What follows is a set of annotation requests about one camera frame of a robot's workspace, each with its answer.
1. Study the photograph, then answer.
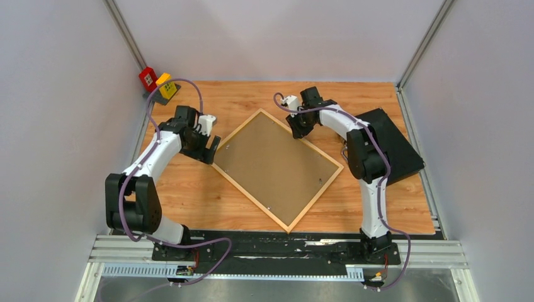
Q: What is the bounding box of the light wooden picture frame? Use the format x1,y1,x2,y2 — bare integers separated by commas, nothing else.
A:
212,108,345,234

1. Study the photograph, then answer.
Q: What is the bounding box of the brown cardboard backing sheet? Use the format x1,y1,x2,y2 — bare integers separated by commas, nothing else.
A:
216,112,339,229

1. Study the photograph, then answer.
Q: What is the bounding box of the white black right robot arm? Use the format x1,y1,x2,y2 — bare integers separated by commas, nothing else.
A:
273,87,392,263

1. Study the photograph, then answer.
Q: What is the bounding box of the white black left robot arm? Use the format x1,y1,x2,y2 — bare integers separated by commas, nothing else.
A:
105,105,220,260

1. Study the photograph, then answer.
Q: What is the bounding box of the yellow toy house block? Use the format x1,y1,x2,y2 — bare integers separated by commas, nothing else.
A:
156,72,178,100

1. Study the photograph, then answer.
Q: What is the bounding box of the red toy house block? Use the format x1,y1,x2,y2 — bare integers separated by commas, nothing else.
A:
138,67,158,92

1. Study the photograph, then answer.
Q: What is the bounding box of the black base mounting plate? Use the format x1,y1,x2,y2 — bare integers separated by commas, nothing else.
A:
148,232,415,277

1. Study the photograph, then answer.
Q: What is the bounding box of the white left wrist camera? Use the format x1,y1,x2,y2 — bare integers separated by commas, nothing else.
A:
198,115,217,137

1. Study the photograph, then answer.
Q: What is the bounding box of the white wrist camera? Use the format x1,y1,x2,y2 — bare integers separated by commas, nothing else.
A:
281,95,300,115
198,115,217,137

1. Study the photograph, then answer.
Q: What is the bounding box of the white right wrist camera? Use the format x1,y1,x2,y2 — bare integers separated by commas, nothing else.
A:
281,95,300,115

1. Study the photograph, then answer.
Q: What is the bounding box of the grey toy base plate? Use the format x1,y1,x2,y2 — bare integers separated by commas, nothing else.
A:
143,82,181,106

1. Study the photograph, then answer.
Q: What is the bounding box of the black ribbed frame backing board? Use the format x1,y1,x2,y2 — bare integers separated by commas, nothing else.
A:
346,108,424,185

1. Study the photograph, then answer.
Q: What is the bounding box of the aluminium front rail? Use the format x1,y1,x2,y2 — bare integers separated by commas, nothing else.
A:
76,230,479,301

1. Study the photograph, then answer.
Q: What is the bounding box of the aluminium rail right table edge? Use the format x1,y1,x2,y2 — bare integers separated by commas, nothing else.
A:
395,87,448,240

